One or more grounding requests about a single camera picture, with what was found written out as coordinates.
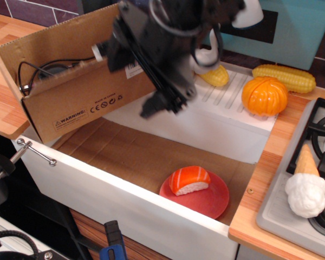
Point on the orange toy pumpkin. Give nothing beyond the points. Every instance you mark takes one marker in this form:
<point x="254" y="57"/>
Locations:
<point x="264" y="96"/>

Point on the brown cardboard box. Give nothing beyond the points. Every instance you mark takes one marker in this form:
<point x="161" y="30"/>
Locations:
<point x="79" y="95"/>

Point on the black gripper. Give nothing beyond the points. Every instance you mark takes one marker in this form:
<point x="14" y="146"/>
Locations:
<point x="159" y="35"/>

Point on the metal clamp screw handle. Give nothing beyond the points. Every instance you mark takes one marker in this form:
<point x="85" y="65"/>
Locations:
<point x="28" y="146"/>

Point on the blue black clamp handle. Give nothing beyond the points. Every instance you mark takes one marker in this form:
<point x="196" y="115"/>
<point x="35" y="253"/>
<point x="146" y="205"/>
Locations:
<point x="116" y="247"/>

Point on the salmon sushi toy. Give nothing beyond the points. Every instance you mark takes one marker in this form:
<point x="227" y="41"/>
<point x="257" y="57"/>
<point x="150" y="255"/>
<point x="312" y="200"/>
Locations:
<point x="189" y="179"/>

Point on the white toy sink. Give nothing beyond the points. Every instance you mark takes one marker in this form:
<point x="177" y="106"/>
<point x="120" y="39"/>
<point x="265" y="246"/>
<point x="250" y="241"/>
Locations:
<point x="215" y="121"/>

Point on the grey toy faucet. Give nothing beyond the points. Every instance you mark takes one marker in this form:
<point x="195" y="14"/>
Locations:
<point x="204" y="60"/>

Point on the cardboard sheet in sink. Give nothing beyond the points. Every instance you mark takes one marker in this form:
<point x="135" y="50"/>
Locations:
<point x="147" y="160"/>

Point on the white lamp shade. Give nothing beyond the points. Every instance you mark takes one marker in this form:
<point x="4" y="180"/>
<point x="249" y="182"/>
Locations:
<point x="251" y="15"/>

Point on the red round plate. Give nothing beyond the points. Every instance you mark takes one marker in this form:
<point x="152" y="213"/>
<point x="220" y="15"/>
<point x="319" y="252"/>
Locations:
<point x="211" y="202"/>

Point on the grey toy stove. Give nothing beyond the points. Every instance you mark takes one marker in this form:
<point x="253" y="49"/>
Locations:
<point x="275" y="214"/>

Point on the toy ice cream cone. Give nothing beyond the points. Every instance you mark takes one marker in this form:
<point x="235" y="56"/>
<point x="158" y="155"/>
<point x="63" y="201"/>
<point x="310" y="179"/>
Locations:
<point x="306" y="189"/>

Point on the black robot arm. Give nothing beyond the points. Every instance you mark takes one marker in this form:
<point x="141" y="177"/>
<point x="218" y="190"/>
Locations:
<point x="170" y="40"/>

